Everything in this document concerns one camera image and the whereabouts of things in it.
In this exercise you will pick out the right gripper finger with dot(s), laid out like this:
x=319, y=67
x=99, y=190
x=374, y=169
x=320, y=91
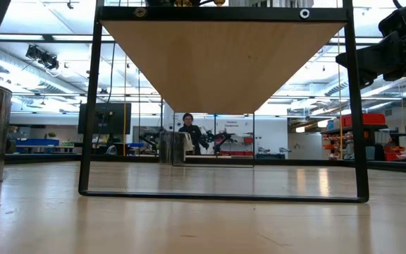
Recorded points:
x=379, y=58

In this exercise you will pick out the tall brass candlestick holder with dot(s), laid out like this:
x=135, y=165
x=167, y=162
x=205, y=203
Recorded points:
x=219, y=2
x=183, y=3

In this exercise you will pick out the black background robot arm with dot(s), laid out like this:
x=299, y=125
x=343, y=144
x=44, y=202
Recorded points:
x=220, y=138
x=150, y=138

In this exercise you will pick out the red storage bin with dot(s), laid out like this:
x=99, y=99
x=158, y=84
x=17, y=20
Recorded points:
x=365, y=120

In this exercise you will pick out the storage rack with bins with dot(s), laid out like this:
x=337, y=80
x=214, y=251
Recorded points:
x=375, y=141

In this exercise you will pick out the wooden riser shelf black legs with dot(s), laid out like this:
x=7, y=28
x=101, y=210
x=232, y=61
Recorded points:
x=220, y=63

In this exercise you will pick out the person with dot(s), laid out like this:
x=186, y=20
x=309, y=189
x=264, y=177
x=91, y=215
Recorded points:
x=190, y=132

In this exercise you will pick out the blue storage bin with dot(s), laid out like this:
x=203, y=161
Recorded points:
x=39, y=142

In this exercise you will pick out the black wall monitor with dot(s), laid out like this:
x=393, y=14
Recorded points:
x=118, y=118

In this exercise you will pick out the black ceiling camera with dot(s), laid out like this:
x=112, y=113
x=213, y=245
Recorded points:
x=42, y=56

